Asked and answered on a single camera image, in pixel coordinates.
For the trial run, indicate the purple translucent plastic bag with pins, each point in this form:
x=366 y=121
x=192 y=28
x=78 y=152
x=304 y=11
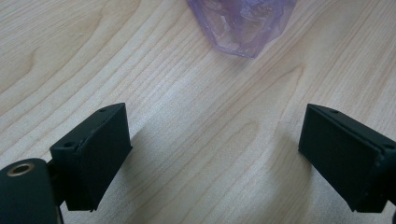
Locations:
x=243 y=25

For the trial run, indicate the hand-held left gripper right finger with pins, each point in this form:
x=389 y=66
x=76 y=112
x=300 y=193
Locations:
x=342 y=155

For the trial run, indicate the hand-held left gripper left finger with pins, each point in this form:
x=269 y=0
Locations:
x=93 y=155

